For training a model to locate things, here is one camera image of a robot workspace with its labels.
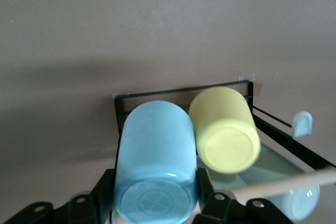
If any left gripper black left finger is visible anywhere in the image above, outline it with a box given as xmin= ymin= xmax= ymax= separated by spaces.
xmin=0 ymin=168 xmax=118 ymax=224

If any light blue cup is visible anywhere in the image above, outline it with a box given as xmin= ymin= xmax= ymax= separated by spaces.
xmin=114 ymin=100 xmax=199 ymax=223

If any yellow cup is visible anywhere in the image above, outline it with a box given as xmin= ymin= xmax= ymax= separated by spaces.
xmin=188 ymin=86 xmax=261 ymax=175

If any black wire cup rack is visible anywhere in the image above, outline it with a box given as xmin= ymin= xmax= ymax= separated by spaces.
xmin=112 ymin=79 xmax=336 ymax=204

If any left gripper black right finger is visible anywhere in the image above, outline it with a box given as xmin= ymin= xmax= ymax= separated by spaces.
xmin=193 ymin=167 xmax=292 ymax=224

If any grey cup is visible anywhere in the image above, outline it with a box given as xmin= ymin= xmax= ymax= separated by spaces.
xmin=199 ymin=142 xmax=321 ymax=221

